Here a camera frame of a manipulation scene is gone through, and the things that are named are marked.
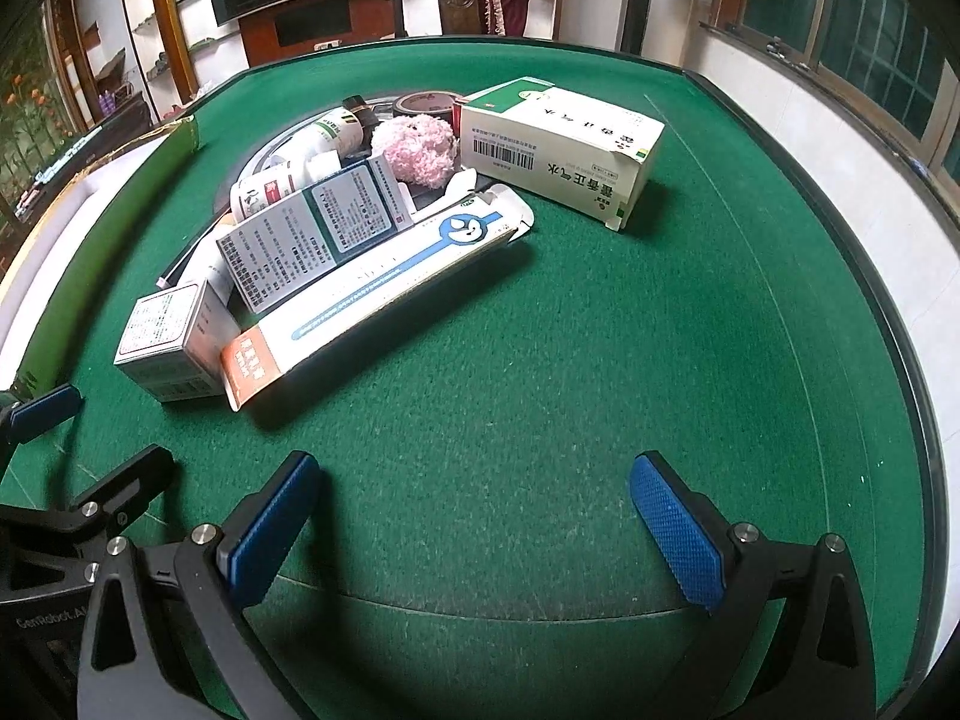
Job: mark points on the grey teal text medicine box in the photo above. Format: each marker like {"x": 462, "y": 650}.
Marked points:
{"x": 290, "y": 244}

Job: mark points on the red brown tv cabinet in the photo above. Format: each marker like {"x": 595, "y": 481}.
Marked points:
{"x": 297, "y": 27}

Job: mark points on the small white grey box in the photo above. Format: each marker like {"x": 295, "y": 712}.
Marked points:
{"x": 172, "y": 342}

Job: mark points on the window with green grille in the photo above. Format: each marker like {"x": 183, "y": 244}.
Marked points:
{"x": 874, "y": 55}

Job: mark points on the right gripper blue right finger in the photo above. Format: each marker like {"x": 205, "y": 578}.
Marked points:
{"x": 820, "y": 662}

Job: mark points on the large green white medicine box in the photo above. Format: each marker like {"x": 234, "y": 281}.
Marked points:
{"x": 583, "y": 153}

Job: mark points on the white bottle red label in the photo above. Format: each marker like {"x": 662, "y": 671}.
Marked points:
{"x": 252, "y": 194}

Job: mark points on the floral wall mural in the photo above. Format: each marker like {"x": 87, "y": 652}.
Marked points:
{"x": 36, "y": 126}

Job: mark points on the black pen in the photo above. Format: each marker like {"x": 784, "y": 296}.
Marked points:
{"x": 173, "y": 272}

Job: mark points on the wooden wall shelving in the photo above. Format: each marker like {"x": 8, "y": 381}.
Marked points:
{"x": 165, "y": 52}

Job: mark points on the pink fluffy plush toy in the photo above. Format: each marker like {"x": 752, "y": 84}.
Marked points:
{"x": 420, "y": 149}

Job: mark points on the gold rimmed white storage box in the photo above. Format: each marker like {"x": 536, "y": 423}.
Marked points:
{"x": 66, "y": 257}

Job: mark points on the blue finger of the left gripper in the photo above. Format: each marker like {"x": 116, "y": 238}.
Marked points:
{"x": 21, "y": 421}
{"x": 117, "y": 500}

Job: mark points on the long white blue orange box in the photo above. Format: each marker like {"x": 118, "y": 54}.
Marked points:
{"x": 366, "y": 287}

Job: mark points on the white bottle green label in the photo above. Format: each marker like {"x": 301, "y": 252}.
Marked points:
{"x": 336, "y": 131}

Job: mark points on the round mahjong table control panel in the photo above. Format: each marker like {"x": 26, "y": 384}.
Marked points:
{"x": 248, "y": 163}

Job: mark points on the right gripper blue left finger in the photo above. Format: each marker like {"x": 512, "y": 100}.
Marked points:
{"x": 224, "y": 569}

